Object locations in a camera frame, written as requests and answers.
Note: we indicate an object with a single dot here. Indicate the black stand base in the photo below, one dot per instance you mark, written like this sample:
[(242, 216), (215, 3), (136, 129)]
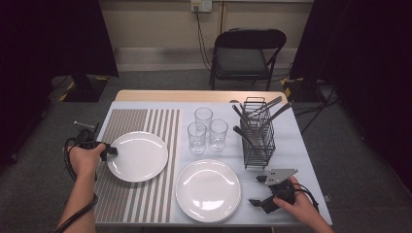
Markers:
[(304, 92), (81, 90)]

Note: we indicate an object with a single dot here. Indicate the metal cutlery piece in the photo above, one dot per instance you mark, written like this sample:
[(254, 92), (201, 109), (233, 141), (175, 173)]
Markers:
[(239, 115), (278, 112), (273, 102)]

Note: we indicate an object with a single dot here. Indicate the white wall socket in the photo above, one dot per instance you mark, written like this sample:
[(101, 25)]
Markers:
[(205, 6)]

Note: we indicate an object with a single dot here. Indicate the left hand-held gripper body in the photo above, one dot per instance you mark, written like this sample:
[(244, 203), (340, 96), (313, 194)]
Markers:
[(86, 137)]

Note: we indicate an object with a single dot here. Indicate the striped grey placemat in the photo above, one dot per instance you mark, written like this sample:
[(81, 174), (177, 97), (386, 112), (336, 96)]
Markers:
[(136, 118)]

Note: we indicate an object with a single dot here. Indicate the white dinner plate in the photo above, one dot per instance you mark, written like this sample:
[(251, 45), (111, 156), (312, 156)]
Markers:
[(139, 155)]

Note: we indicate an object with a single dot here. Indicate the person's left hand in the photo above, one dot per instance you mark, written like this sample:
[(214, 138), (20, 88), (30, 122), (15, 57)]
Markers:
[(84, 161)]

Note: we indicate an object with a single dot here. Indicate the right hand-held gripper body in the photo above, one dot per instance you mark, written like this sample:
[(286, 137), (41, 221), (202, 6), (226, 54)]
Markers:
[(280, 176)]

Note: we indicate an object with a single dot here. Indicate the person's right hand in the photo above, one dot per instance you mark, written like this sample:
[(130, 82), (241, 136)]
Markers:
[(302, 207)]

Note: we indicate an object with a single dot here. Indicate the clear drinking glass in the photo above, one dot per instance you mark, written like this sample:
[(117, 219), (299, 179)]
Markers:
[(203, 116), (196, 142), (218, 139)]

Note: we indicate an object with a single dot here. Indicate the stack of white plates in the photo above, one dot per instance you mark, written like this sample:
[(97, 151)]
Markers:
[(207, 191)]

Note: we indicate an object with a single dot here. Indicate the black curtain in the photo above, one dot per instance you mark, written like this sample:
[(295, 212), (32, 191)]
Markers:
[(48, 39), (372, 64)]

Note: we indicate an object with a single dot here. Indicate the white table cover sheet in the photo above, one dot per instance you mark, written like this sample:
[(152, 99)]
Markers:
[(222, 110)]

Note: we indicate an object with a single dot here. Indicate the black folding chair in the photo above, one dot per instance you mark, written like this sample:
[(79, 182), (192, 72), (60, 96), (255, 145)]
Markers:
[(241, 61)]

